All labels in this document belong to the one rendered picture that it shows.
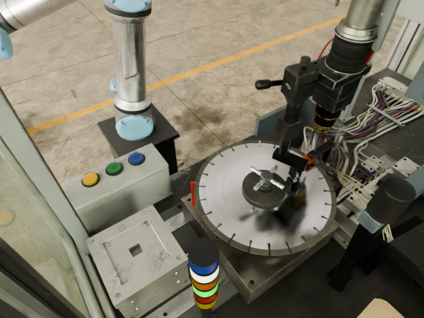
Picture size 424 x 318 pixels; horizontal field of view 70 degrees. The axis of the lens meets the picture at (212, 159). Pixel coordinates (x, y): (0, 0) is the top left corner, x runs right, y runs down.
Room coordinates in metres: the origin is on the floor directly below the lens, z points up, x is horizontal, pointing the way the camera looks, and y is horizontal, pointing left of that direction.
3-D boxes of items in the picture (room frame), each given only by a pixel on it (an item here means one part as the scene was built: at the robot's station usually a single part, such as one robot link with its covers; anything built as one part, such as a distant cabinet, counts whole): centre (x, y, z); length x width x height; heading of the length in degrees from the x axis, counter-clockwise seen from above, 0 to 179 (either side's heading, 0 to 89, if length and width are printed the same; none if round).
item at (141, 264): (0.32, 0.18, 0.82); 0.18 x 0.18 x 0.15; 34
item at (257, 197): (0.46, -0.13, 0.96); 0.11 x 0.11 x 0.03
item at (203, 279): (0.19, 0.01, 1.11); 0.05 x 0.04 x 0.03; 34
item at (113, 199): (0.56, 0.27, 0.82); 0.28 x 0.11 x 0.15; 124
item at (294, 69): (0.52, -0.18, 1.17); 0.06 x 0.05 x 0.20; 115
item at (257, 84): (0.53, -0.13, 1.21); 0.08 x 0.06 x 0.03; 124
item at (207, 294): (0.19, 0.01, 1.05); 0.05 x 0.04 x 0.03; 34
